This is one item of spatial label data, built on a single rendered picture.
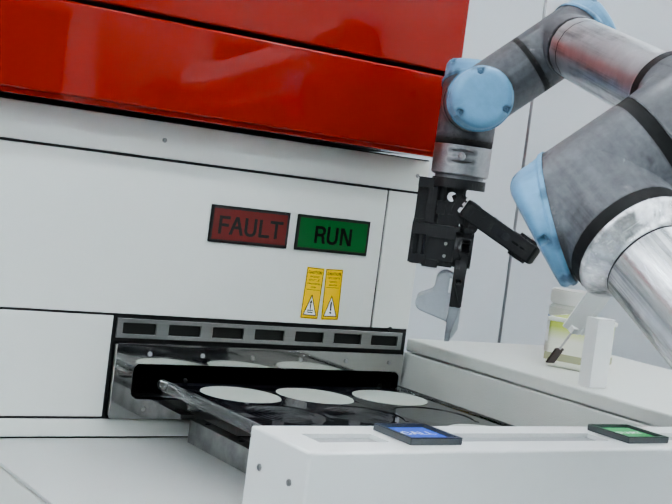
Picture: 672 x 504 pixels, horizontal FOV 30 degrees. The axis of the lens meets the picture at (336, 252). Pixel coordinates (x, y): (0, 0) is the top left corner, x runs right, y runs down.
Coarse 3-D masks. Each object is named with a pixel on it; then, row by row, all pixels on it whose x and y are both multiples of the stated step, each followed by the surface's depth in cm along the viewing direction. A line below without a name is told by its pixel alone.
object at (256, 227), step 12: (216, 216) 160; (228, 216) 161; (240, 216) 162; (252, 216) 163; (264, 216) 164; (276, 216) 165; (216, 228) 161; (228, 228) 162; (240, 228) 163; (252, 228) 164; (264, 228) 164; (276, 228) 166; (240, 240) 163; (252, 240) 164; (264, 240) 165; (276, 240) 166
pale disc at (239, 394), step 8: (208, 392) 152; (216, 392) 153; (224, 392) 153; (232, 392) 154; (240, 392) 155; (248, 392) 155; (256, 392) 156; (264, 392) 157; (232, 400) 149; (240, 400) 149; (248, 400) 150; (256, 400) 151; (264, 400) 151; (272, 400) 152; (280, 400) 153
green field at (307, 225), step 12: (300, 228) 168; (312, 228) 169; (324, 228) 170; (336, 228) 171; (348, 228) 172; (360, 228) 173; (300, 240) 168; (312, 240) 169; (324, 240) 170; (336, 240) 171; (348, 240) 172; (360, 240) 173; (360, 252) 173
